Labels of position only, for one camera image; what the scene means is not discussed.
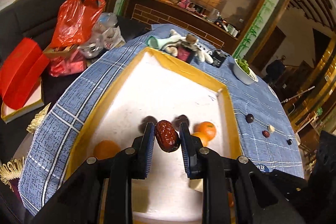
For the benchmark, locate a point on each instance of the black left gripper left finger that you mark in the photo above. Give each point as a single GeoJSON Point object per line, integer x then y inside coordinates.
{"type": "Point", "coordinates": [99, 191]}

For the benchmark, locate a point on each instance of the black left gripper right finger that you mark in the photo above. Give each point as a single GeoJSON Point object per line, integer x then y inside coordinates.
{"type": "Point", "coordinates": [256, 198]}

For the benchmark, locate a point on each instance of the orange tangerine edge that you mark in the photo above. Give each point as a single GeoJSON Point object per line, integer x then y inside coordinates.
{"type": "Point", "coordinates": [230, 199]}

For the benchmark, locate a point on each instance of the small orange kumquat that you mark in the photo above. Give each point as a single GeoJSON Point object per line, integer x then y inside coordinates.
{"type": "Point", "coordinates": [203, 137]}

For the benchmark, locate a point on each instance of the small orange tangerine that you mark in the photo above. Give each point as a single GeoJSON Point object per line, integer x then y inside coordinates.
{"type": "Point", "coordinates": [208, 129]}

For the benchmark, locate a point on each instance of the small white sugarcane piece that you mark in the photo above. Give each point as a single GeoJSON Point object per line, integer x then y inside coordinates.
{"type": "Point", "coordinates": [271, 129]}

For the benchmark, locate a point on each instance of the dark plum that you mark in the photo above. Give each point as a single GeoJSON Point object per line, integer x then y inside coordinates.
{"type": "Point", "coordinates": [144, 122]}
{"type": "Point", "coordinates": [249, 118]}

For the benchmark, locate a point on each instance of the red jujube date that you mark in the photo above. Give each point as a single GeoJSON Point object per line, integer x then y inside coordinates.
{"type": "Point", "coordinates": [166, 136]}
{"type": "Point", "coordinates": [266, 134]}

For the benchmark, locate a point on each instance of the dark plum low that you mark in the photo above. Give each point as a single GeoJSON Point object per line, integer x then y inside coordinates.
{"type": "Point", "coordinates": [178, 120]}

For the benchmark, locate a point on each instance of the orange tangerine near left corner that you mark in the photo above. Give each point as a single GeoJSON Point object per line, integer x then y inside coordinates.
{"type": "Point", "coordinates": [106, 149]}

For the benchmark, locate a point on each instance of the blue plaid tablecloth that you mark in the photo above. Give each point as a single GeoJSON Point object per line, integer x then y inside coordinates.
{"type": "Point", "coordinates": [44, 168]}

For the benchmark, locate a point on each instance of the white box base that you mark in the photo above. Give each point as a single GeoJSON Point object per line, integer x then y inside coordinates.
{"type": "Point", "coordinates": [34, 102]}

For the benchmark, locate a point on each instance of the white bowl with greens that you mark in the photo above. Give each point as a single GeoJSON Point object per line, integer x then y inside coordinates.
{"type": "Point", "coordinates": [243, 72]}

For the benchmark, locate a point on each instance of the yellow rimmed white tray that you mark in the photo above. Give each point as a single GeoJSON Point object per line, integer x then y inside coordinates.
{"type": "Point", "coordinates": [155, 84]}

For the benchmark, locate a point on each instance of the person in background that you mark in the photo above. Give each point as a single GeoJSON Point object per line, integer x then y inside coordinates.
{"type": "Point", "coordinates": [274, 70]}

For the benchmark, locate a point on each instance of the black small box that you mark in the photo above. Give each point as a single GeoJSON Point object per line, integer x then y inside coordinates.
{"type": "Point", "coordinates": [218, 57]}

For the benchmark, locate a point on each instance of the dark jar with pink label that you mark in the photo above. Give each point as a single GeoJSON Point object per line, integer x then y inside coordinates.
{"type": "Point", "coordinates": [185, 54]}

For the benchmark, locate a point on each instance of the clear plastic bag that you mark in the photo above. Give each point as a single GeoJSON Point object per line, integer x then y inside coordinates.
{"type": "Point", "coordinates": [105, 35]}

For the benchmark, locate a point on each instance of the white cotton gloves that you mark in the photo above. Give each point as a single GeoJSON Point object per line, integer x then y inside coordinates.
{"type": "Point", "coordinates": [188, 41]}

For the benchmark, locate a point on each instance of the teal cup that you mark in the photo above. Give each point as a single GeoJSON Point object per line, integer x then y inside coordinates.
{"type": "Point", "coordinates": [156, 43]}

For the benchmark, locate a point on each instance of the red plastic bag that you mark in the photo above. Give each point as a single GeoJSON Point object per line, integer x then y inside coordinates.
{"type": "Point", "coordinates": [75, 21]}

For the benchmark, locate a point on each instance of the black leather sofa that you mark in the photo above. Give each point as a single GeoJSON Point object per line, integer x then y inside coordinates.
{"type": "Point", "coordinates": [35, 19]}

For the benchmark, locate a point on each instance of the wooden counter with bricks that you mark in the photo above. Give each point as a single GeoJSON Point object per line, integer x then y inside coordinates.
{"type": "Point", "coordinates": [156, 12]}

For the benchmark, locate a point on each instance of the pink bottle on counter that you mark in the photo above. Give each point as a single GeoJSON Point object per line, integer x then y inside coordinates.
{"type": "Point", "coordinates": [184, 4]}

